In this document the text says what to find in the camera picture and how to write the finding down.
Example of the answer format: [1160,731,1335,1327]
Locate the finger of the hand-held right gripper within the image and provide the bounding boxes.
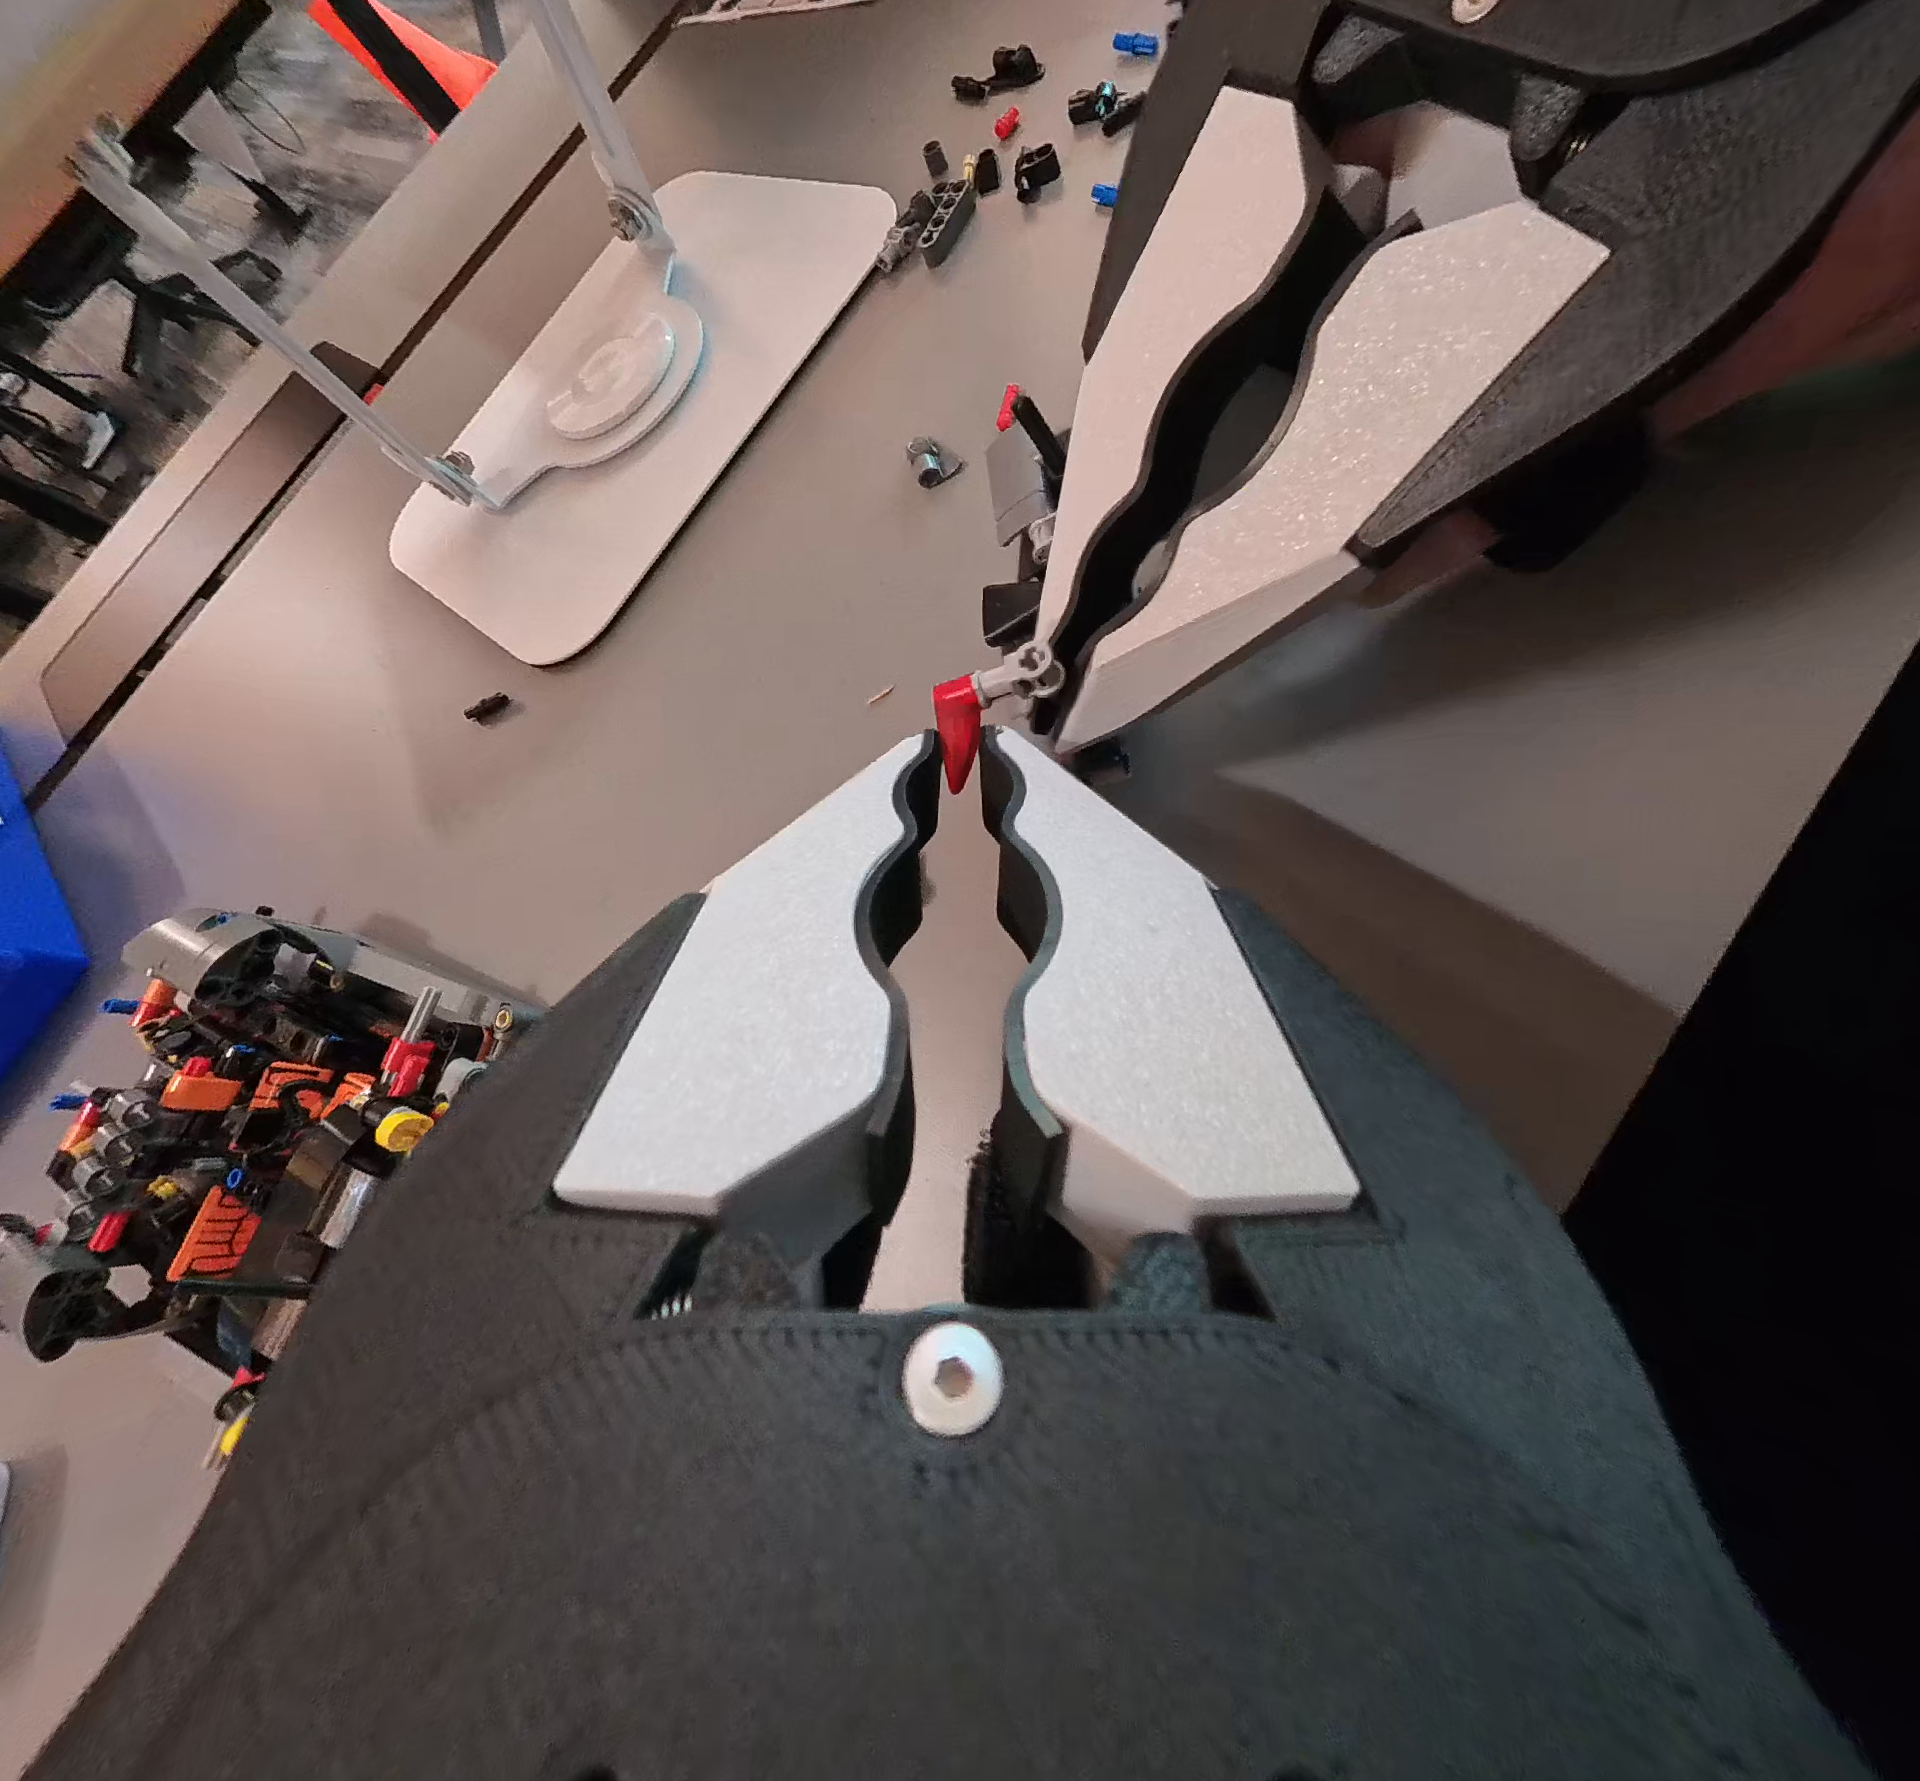
[1049,196,1613,755]
[1036,82,1336,672]

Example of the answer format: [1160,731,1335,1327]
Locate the person in dark shirt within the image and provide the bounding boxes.
[1558,671,1920,1781]

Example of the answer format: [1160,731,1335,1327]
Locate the person's right hand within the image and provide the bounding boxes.
[1358,516,1505,614]

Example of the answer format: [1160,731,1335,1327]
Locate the multicoloured lego car model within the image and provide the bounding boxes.
[0,908,541,1466]

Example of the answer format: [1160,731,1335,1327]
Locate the wooden office desk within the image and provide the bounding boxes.
[0,0,361,275]

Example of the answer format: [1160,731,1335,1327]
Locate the white book stand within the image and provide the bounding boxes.
[58,0,897,669]

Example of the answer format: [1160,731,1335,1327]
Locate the orange red cone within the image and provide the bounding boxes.
[270,0,495,140]

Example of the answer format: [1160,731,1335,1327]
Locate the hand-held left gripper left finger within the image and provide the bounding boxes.
[551,734,948,1309]

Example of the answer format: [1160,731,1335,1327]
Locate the scattered small lego pieces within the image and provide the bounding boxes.
[877,27,1163,271]

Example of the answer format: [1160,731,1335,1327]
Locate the blue plastic parts bin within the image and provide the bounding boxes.
[0,739,88,1085]

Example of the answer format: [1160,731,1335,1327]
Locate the grey lego sub-assembly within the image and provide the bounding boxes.
[983,389,1129,781]

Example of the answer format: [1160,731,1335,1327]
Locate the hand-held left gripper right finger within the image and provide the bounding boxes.
[977,728,1362,1301]

